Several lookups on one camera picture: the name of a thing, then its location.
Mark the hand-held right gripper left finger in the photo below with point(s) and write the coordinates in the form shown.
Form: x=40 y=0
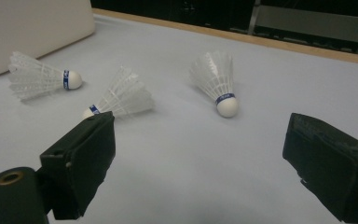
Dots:
x=80 y=161

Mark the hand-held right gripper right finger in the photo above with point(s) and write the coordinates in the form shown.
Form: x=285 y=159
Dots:
x=332 y=168

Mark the white shuttlecock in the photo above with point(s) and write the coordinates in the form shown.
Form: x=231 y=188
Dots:
x=43 y=77
x=127 y=96
x=216 y=81

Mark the white table mat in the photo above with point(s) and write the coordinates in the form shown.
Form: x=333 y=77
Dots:
x=183 y=171

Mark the white plastic basket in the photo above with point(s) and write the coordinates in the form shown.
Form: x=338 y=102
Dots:
x=28 y=28

